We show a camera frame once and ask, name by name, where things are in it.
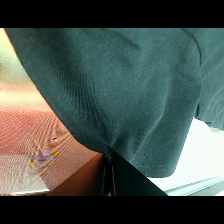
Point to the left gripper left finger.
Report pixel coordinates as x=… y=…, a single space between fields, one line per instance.
x=87 y=180

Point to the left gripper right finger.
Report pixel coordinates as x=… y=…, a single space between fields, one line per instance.
x=133 y=181

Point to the dark green garment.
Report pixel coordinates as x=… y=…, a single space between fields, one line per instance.
x=126 y=90

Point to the silver frame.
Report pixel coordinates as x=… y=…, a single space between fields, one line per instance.
x=200 y=187

